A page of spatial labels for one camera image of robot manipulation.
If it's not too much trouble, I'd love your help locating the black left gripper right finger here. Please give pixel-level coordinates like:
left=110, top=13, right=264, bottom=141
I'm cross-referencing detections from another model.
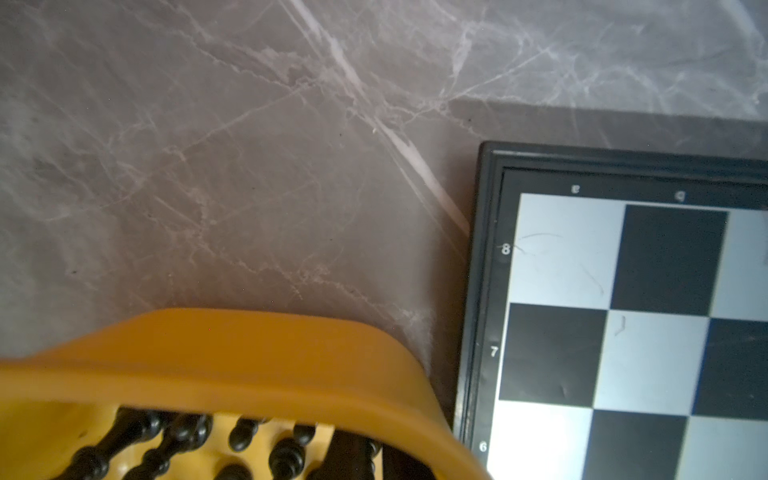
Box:
left=382, top=445, right=435, bottom=480

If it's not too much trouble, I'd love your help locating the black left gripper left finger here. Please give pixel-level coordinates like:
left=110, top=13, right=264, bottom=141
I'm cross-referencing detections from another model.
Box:
left=311, top=430, right=375, bottom=480

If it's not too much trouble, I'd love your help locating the black chess piece in tray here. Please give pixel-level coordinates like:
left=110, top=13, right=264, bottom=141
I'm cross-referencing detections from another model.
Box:
left=228, top=416, right=266, bottom=452
left=123, top=413, right=213, bottom=480
left=55, top=406, right=172, bottom=480

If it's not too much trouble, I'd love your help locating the black white chess board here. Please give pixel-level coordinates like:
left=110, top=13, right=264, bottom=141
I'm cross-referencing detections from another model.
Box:
left=453, top=141, right=767, bottom=479

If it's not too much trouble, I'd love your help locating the yellow plastic tray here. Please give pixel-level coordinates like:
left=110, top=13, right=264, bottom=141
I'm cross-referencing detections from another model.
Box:
left=1, top=308, right=487, bottom=479

